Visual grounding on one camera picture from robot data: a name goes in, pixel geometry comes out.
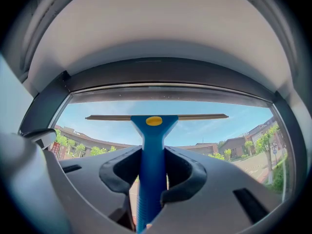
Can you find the blue squeegee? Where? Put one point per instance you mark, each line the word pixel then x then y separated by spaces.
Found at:
pixel 152 160

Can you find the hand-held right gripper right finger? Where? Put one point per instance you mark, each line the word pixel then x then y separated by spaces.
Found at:
pixel 219 179

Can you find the dark red sign board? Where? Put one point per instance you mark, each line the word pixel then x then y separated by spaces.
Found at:
pixel 57 150

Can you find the round blue road sign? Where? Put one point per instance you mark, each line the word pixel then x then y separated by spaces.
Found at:
pixel 275 152

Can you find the window with dark frame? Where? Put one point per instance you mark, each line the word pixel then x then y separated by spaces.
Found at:
pixel 41 111

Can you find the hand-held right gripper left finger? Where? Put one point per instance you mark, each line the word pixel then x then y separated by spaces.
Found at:
pixel 114 164

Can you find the dark brown building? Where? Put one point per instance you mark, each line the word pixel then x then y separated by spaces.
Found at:
pixel 83 136

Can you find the small brown building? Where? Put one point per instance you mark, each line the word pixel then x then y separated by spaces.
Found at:
pixel 236 145

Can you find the large window glass pane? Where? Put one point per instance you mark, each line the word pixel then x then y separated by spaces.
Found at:
pixel 109 128

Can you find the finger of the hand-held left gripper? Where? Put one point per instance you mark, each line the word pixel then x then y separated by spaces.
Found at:
pixel 46 134

